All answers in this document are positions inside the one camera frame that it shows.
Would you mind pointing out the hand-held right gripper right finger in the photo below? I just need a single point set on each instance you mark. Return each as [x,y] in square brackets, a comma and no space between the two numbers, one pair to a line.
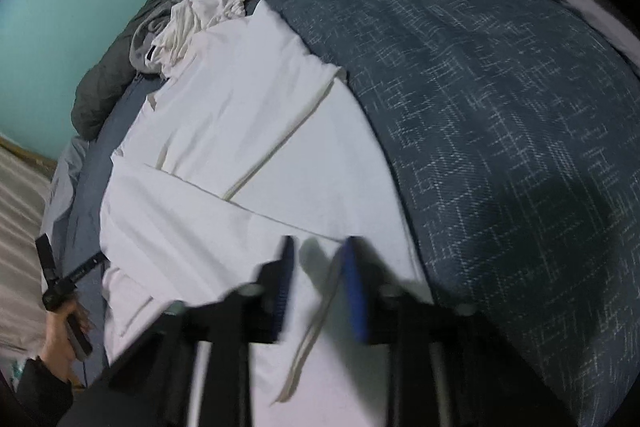
[355,292]

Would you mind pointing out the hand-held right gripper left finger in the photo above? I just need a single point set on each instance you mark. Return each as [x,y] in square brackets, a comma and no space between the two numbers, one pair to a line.
[285,287]

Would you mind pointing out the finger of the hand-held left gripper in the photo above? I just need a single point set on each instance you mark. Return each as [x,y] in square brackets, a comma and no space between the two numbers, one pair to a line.
[46,259]
[85,268]

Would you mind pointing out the white long sleeve shirt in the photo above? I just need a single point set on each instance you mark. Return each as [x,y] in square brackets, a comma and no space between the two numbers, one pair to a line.
[225,132]

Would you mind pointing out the person's left forearm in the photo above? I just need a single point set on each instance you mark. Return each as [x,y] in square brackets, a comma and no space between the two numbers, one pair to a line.
[40,397]

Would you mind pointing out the person's left hand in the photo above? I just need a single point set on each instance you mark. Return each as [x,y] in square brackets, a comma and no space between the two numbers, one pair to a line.
[55,347]

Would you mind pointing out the beige striped curtain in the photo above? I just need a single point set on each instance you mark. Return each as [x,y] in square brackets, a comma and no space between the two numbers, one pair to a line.
[20,232]

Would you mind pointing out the light grey sheet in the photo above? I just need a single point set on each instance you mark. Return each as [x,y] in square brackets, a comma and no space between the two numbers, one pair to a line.
[65,177]

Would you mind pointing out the dark grey duvet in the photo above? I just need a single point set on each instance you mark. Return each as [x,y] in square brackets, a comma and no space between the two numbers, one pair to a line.
[100,92]

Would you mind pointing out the blue patterned bed sheet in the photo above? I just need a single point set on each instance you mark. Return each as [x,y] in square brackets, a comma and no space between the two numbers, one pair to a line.
[500,157]

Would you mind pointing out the grey fleece garment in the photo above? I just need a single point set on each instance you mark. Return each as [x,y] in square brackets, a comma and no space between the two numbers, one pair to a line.
[145,32]

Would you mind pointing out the cream garment with black label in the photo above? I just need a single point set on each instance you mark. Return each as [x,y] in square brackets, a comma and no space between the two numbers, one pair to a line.
[200,17]

